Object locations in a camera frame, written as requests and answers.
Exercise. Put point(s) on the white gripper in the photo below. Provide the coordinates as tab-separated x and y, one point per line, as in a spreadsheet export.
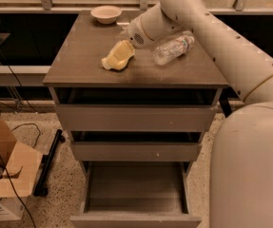
135	32

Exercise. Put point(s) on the yellow sponge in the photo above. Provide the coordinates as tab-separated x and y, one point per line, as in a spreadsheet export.
109	63

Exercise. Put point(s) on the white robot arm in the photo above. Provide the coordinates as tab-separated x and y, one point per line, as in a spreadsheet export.
241	168

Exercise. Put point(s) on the grey drawer cabinet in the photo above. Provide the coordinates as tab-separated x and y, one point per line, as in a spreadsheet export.
77	77

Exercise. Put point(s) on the grey top drawer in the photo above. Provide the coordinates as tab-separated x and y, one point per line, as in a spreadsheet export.
131	119

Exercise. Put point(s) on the grey middle drawer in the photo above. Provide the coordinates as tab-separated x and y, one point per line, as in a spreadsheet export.
124	152

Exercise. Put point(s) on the grey open bottom drawer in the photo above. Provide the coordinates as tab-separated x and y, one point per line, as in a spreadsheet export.
130	194

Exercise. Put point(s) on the beige paper bowl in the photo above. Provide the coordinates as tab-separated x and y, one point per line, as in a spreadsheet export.
106	14

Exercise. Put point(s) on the clear plastic water bottle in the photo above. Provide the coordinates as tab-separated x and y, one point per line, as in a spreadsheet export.
173	49

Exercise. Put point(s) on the brown cardboard box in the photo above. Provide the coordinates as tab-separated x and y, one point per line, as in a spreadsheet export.
19	165

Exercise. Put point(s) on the black metal bar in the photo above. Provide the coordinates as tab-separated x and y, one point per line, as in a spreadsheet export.
41	189

